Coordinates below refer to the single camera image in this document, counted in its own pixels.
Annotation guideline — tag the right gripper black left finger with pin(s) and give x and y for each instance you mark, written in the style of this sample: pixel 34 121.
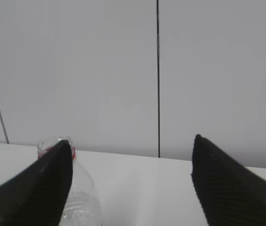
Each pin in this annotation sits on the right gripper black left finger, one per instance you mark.
pixel 37 195

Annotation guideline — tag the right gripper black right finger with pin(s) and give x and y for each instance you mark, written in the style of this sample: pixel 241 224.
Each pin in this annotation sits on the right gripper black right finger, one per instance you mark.
pixel 229 193

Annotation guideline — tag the clear water bottle red label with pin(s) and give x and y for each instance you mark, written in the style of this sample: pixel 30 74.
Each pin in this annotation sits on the clear water bottle red label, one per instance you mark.
pixel 83 206

